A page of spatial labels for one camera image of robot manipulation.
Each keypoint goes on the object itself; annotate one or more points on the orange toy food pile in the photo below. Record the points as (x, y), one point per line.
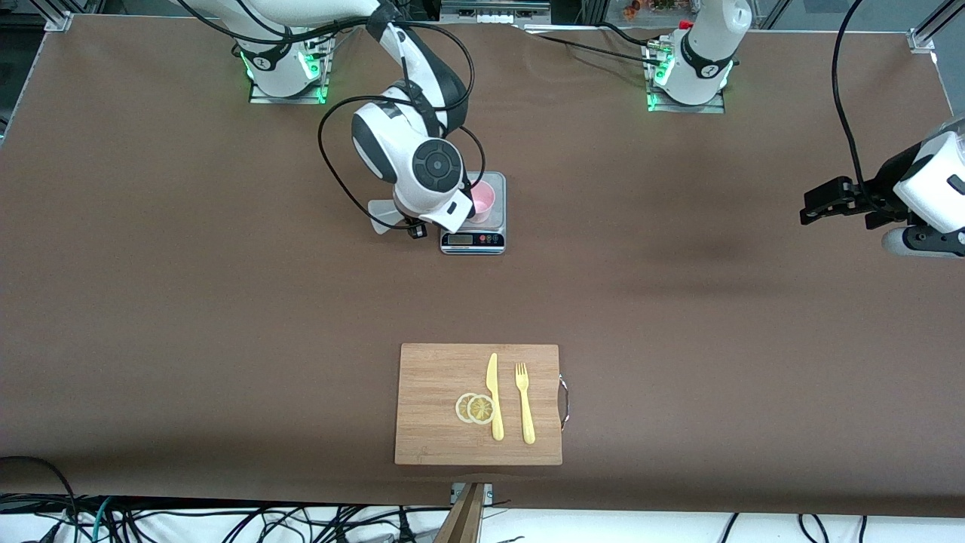
(641, 7)

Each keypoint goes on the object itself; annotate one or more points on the silver mounting bracket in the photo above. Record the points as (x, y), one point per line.
(488, 492)

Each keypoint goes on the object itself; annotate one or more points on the wooden camera mount post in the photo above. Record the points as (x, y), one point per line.
(466, 520)

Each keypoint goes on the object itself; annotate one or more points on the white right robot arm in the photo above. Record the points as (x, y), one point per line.
(411, 192)

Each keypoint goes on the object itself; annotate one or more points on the white power strip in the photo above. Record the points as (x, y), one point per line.
(494, 15)

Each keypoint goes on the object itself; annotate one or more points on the yellow plastic fork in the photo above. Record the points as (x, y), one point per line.
(528, 418)

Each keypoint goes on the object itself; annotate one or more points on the translucent orange-capped sauce bottle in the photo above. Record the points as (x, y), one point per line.
(384, 215)

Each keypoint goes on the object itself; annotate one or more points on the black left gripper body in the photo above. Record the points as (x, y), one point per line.
(880, 194)

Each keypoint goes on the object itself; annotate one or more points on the aluminium frame profile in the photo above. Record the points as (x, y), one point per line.
(59, 21)
(923, 38)

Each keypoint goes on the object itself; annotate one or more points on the wooden cutting board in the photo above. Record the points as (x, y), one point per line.
(430, 377)

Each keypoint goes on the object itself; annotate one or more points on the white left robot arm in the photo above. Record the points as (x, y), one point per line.
(701, 60)

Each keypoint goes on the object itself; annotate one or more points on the pink plastic cup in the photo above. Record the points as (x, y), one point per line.
(484, 202)

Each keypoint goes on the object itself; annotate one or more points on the silver digital kitchen scale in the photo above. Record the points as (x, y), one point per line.
(473, 240)

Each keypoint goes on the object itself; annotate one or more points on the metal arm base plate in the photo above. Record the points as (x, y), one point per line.
(301, 99)
(712, 108)

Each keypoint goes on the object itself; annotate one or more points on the yellow plastic knife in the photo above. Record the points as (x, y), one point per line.
(492, 377)

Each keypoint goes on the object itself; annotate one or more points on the lemon slice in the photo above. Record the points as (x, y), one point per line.
(461, 408)
(480, 409)

